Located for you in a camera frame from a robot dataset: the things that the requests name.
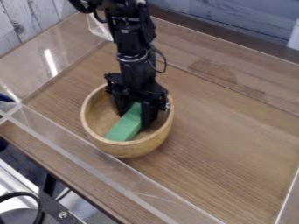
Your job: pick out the black metal table leg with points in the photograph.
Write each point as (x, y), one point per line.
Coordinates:
(50, 185)

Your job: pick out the clear acrylic tray walls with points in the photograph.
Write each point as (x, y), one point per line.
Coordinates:
(227, 167)

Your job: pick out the brown wooden bowl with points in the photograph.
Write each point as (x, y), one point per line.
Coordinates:
(99, 117)

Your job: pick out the blue object at left edge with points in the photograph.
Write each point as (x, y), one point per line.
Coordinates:
(6, 98)

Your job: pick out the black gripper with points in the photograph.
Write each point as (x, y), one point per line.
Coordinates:
(135, 85)

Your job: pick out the green rectangular block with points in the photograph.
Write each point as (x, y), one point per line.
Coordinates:
(127, 126)

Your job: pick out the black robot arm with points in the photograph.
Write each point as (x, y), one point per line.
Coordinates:
(131, 26)

